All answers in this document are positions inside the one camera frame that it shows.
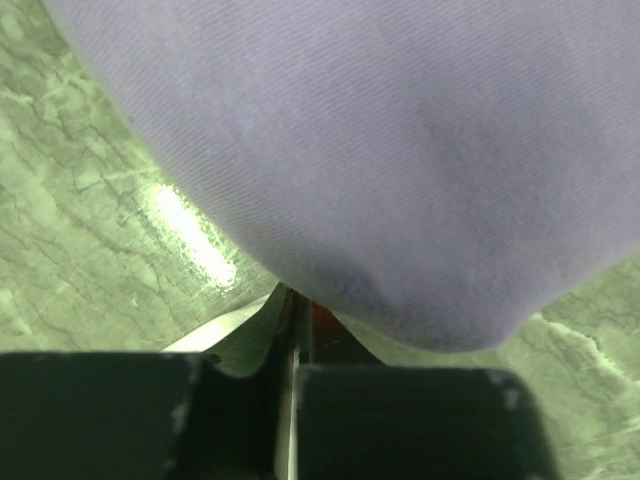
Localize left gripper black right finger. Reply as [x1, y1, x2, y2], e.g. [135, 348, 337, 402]
[294, 296, 560, 479]

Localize white t shirt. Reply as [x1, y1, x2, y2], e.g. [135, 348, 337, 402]
[45, 1, 639, 352]

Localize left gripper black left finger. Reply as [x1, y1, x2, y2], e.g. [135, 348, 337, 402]
[1, 287, 295, 479]

